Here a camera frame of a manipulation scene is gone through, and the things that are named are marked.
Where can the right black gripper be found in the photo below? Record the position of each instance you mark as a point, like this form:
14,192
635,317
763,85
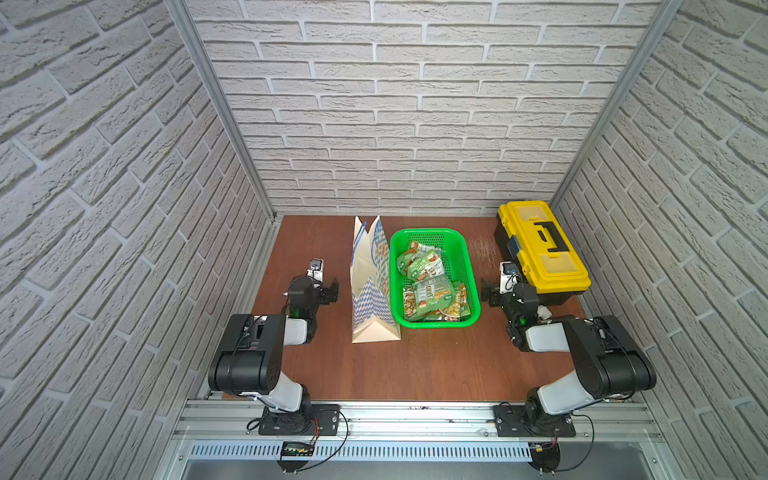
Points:
496,295

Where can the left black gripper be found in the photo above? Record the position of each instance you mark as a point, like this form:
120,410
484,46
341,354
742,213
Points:
327,291

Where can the white blue checkered paper bag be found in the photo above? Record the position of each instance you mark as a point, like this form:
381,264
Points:
370,285

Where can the green condiment packet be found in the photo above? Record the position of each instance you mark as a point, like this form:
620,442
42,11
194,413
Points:
433,294
420,261

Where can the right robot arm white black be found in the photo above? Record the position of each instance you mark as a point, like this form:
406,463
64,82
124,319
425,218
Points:
607,362

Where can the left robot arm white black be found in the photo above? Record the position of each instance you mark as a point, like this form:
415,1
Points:
248,359

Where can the green condiment packet top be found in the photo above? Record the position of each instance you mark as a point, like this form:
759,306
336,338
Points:
420,261

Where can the green plastic basket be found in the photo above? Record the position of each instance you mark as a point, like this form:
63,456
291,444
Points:
458,268

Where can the brown food packet in basket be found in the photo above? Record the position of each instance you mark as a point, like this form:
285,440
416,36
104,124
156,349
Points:
457,311

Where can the yellow black toolbox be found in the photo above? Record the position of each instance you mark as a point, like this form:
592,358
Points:
529,235

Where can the small circuit board left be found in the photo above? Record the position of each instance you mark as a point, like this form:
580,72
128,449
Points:
294,449

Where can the round black connector right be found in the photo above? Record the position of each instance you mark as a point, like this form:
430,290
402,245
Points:
545,458

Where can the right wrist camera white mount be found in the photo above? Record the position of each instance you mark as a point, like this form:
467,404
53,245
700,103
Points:
508,276

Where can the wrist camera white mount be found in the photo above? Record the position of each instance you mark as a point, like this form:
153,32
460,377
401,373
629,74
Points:
315,270
508,276

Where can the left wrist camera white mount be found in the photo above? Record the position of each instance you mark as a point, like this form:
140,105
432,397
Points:
315,270

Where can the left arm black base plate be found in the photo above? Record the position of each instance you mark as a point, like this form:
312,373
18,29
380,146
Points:
316,420

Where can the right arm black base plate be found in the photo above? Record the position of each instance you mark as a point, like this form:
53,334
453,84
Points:
530,420

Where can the aluminium front rail frame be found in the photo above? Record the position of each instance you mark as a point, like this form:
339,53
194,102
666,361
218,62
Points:
395,431

